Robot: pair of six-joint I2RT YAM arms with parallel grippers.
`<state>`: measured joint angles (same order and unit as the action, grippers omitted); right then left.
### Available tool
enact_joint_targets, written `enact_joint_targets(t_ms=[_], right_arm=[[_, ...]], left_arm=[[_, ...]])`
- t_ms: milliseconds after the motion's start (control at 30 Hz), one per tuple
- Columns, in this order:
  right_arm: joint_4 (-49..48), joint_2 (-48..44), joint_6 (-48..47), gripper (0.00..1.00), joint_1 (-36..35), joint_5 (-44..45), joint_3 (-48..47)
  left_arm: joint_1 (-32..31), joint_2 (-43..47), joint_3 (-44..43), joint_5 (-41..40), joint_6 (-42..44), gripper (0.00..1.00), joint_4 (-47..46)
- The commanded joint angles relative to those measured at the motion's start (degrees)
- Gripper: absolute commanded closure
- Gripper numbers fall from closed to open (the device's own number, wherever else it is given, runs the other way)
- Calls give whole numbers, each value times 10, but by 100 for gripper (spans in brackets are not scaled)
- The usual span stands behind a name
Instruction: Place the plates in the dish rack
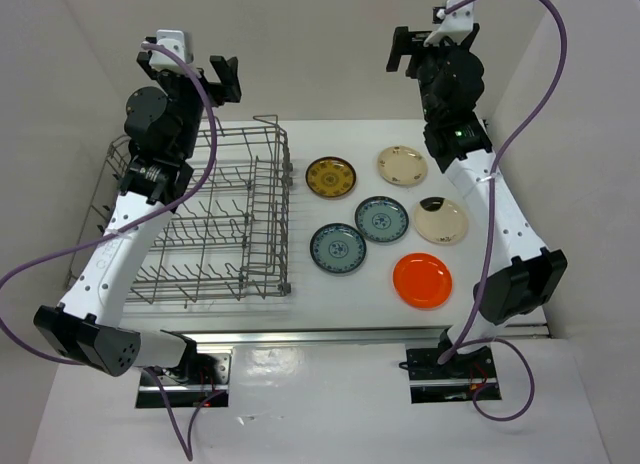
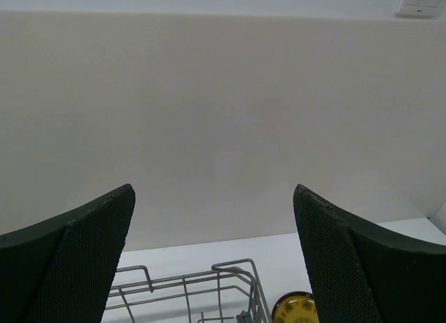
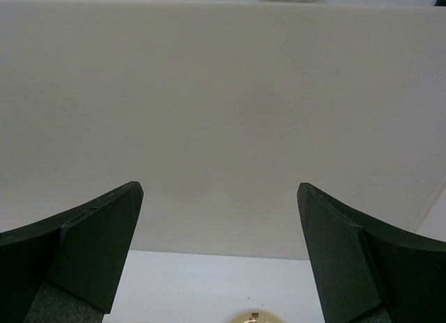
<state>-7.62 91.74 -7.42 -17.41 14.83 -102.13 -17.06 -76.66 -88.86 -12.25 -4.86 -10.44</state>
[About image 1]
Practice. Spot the cream floral plate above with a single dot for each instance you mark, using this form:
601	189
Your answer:
402	166

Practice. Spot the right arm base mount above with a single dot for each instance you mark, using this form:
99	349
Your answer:
456	381

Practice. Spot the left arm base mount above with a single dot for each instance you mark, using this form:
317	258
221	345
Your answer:
200	379

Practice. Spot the grey wire dish rack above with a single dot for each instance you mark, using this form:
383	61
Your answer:
228	243

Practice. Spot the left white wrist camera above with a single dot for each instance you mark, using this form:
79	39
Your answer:
177	42

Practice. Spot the yellow patterned plate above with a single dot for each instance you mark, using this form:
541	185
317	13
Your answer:
330	177

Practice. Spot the blue floral plate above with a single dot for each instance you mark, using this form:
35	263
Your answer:
338	248
381	219

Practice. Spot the orange plate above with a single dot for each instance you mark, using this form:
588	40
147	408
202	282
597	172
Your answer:
422	281

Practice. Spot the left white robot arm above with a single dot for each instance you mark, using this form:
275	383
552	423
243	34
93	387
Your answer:
162	124

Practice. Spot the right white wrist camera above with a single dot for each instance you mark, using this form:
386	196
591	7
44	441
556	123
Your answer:
451	27

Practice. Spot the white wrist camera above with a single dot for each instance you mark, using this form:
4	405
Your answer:
451	27
177	42

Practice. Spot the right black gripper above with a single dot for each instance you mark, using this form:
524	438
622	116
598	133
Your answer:
409	42

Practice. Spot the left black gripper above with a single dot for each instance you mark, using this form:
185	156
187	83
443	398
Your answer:
227	73

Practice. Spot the cream plate with black patch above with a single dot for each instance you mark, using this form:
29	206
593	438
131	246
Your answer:
440	220

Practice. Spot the aluminium rail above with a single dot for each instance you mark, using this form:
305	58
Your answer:
320	336

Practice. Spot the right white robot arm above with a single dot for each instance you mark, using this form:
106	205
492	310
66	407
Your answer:
520	273

